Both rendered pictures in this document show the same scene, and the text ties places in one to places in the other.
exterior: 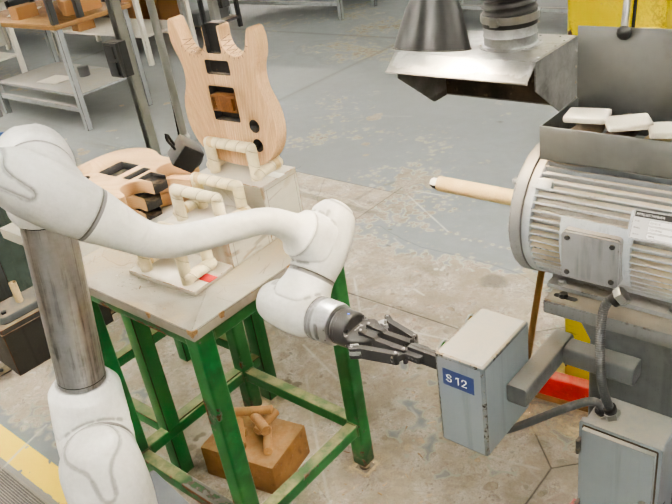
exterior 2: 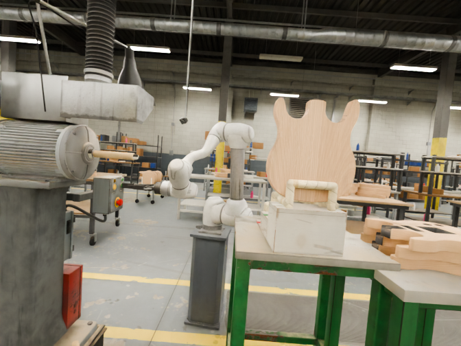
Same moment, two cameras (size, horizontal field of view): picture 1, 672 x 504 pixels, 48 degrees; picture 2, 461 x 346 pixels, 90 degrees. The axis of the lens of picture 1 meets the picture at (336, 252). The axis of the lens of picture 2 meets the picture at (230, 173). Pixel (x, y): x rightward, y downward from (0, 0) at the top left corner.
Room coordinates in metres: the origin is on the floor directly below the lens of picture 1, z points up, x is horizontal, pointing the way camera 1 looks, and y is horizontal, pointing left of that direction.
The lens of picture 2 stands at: (2.50, -0.65, 1.26)
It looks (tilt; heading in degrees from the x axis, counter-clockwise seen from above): 3 degrees down; 136
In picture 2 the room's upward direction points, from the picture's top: 4 degrees clockwise
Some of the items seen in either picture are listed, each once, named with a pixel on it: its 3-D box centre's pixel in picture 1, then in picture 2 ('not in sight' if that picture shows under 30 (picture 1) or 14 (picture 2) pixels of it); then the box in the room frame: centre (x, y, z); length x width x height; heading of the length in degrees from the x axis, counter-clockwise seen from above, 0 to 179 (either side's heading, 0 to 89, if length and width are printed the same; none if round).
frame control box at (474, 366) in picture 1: (525, 397); (94, 198); (1.03, -0.29, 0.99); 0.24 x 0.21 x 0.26; 46
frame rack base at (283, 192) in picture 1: (249, 197); (303, 227); (2.05, 0.23, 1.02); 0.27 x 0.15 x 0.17; 49
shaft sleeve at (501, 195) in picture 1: (477, 190); (114, 155); (1.36, -0.30, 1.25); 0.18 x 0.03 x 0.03; 46
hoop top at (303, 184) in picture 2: not in sight; (312, 185); (2.08, 0.19, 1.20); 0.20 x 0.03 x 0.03; 48
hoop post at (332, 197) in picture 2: not in sight; (332, 198); (2.14, 0.26, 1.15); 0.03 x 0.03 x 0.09
